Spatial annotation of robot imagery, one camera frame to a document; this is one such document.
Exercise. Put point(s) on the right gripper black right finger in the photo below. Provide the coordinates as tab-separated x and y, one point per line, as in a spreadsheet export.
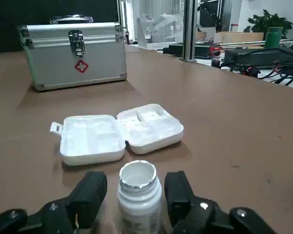
178	195

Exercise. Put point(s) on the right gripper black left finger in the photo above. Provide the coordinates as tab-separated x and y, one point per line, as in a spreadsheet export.
88	195

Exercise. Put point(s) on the small white medicine bottle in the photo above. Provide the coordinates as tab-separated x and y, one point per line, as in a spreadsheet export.
139	207

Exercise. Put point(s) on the open white pill box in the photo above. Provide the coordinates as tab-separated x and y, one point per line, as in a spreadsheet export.
92	143

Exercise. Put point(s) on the brown cardboard box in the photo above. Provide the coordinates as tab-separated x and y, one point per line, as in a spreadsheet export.
239	37

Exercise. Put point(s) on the green bottle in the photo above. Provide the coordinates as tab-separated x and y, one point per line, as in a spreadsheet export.
273	37

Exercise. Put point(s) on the silver aluminium first-aid case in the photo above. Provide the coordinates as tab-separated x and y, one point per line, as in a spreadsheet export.
63	68

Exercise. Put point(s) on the green potted plant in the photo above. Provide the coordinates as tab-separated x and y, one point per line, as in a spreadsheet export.
271	20

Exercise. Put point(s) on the aluminium frame post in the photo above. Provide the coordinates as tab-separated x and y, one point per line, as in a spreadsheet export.
191	29

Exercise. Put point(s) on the aluminium frame rail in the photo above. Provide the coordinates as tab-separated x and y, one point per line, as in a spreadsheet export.
122	14

